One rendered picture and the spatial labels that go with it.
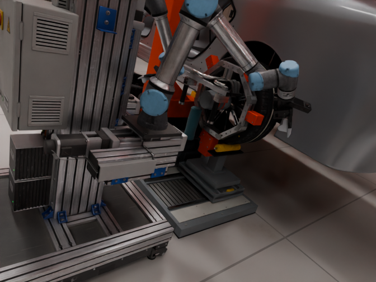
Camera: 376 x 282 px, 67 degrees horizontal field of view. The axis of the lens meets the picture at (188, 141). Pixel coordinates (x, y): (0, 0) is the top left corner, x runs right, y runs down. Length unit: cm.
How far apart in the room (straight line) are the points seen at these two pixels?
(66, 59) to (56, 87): 12
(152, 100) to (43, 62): 42
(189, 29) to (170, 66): 16
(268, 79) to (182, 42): 37
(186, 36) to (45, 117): 64
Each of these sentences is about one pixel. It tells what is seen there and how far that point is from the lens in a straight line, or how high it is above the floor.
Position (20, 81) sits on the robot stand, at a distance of 122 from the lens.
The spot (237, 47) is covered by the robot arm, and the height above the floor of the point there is 127.
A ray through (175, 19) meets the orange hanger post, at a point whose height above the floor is 129.
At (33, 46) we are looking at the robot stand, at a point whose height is 110.
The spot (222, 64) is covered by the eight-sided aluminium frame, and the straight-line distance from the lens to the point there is 213.
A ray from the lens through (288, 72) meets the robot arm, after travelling 119.
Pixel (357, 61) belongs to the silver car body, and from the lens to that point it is 189.
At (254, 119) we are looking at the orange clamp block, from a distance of 191.
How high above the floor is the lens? 133
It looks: 23 degrees down
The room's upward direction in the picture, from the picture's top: 17 degrees clockwise
